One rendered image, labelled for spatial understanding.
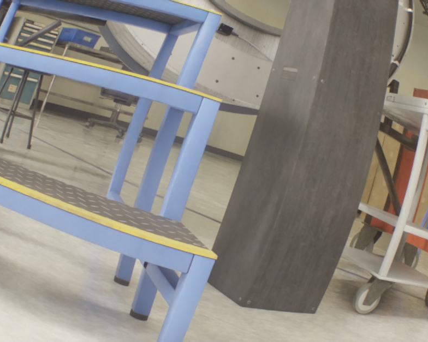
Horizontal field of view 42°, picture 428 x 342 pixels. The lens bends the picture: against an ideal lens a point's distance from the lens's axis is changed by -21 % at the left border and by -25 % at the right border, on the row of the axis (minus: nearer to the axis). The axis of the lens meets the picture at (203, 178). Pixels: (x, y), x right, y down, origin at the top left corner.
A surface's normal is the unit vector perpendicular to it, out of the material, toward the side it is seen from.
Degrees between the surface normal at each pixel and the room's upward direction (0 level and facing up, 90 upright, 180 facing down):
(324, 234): 90
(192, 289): 90
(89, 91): 90
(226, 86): 90
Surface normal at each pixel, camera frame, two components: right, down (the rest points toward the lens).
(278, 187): -0.87, -0.26
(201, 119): 0.24, 0.15
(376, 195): -0.55, -0.13
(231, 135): 0.76, 0.30
